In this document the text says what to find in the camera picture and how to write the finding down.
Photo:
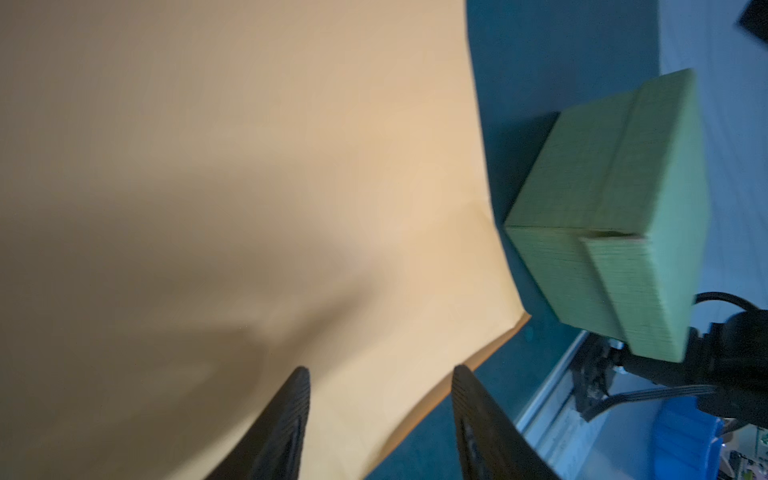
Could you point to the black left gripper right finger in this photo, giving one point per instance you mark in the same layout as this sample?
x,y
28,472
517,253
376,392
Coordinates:
x,y
489,445

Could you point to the green gift box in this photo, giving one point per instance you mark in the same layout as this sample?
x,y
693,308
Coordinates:
x,y
612,220

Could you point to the orange wrapping paper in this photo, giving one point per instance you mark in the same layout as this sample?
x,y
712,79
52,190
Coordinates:
x,y
198,197

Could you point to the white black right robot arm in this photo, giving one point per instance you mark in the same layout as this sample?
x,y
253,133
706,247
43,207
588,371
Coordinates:
x,y
724,370

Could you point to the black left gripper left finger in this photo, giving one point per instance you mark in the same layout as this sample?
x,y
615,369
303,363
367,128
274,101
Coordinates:
x,y
272,447

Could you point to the blue plastic bin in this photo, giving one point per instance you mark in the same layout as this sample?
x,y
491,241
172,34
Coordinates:
x,y
685,442

